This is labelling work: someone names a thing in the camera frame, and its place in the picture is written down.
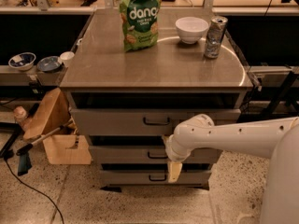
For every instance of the wooden board leaning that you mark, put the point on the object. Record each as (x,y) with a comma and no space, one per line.
(51,113)

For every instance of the blue white patterned bowl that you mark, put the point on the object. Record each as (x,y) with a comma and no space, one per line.
(23,61)

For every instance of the grey bottom drawer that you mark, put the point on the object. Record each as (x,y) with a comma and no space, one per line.
(113,178)

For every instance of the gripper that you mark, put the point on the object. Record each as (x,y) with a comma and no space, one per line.
(171,150)

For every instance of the blue grey plate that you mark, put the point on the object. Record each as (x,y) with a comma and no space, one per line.
(49,64)

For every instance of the silver drink can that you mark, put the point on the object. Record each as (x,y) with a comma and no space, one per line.
(215,36)

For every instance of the wooden box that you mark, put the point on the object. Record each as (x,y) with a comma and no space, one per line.
(67,149)

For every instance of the grey top drawer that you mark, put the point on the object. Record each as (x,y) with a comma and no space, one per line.
(142,122)

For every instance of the grey drawer cabinet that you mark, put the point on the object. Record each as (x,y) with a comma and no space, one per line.
(168,75)

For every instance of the grabber tool with teal handle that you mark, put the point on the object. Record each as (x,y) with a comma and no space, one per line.
(23,152)

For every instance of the small white cup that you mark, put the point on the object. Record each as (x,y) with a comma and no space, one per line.
(66,57)

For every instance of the grey drawer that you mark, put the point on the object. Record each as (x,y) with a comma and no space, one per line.
(147,155)
(113,178)
(142,122)

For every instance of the green dang chips bag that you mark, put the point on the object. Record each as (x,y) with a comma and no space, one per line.
(139,23)

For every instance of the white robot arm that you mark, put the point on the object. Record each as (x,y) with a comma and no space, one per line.
(274,139)

